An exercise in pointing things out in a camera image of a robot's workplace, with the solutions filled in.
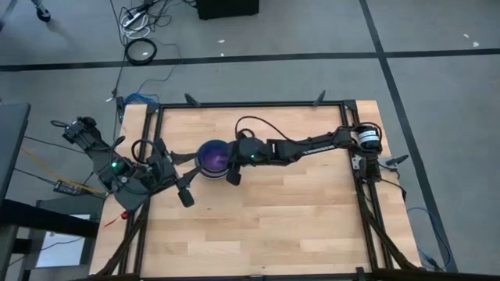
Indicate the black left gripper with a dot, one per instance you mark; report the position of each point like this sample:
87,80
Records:
166,168

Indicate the black low shelf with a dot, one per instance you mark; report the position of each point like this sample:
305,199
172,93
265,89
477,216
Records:
47,222

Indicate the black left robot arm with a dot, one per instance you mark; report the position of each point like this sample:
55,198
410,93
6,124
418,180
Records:
113,164

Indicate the black chair caster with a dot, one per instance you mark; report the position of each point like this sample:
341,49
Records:
43,15

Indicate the small black electronic device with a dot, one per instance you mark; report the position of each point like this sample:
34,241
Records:
68,188

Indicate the dark grey desk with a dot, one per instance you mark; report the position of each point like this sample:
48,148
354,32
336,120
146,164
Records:
11,144

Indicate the white power strip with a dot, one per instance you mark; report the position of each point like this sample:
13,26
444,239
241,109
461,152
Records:
133,18

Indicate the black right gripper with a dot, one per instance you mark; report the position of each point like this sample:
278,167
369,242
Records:
252,151

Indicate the red clip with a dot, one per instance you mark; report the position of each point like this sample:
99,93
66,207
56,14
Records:
124,215

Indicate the black box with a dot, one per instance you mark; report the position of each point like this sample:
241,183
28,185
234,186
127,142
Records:
227,8

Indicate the purple translucent plastic bowl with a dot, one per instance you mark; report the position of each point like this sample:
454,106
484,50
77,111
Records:
214,157

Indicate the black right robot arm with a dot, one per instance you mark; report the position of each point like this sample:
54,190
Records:
312,146

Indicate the black frame lever clamp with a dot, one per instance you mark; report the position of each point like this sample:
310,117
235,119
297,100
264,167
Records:
192,100
396,159
319,98

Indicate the black aluminium table frame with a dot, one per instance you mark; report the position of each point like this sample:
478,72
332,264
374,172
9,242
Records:
254,104

